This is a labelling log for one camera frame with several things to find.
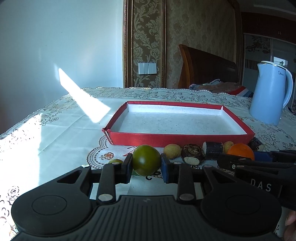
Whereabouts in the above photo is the green tomato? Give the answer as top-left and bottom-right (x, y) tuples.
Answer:
(132, 145), (161, 177)
(108, 159), (123, 165)

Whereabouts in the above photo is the tan longan fruit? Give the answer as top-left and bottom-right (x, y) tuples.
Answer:
(223, 141), (234, 154)
(163, 144), (182, 159)

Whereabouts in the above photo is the dark sugarcane piece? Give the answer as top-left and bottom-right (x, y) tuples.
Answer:
(202, 142), (223, 158)
(247, 137), (264, 152)

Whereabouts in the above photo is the orange mandarin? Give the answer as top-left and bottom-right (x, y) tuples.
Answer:
(226, 143), (255, 161)

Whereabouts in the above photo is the person's right hand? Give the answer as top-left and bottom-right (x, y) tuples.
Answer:
(283, 211), (296, 241)

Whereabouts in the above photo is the brown water chestnut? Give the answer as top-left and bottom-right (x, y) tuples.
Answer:
(181, 144), (204, 166)

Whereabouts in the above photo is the white floral lace tablecloth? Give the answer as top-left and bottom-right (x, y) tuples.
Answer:
(1, 87), (295, 240)

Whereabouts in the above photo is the red shallow tray box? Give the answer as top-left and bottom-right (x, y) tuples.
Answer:
(102, 100), (255, 148)

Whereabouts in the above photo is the bedding pile on bed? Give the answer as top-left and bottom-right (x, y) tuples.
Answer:
(189, 79), (253, 98)

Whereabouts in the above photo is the white electric kettle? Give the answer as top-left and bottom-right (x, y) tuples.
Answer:
(249, 61), (293, 126)

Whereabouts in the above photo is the wooden bed headboard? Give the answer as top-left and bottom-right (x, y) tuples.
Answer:
(178, 44), (239, 88)

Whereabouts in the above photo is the white wall switch panel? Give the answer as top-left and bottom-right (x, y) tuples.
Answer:
(138, 62), (157, 75)

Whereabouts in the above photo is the ornate wooden wall frame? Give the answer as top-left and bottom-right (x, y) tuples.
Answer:
(123, 1), (166, 88)

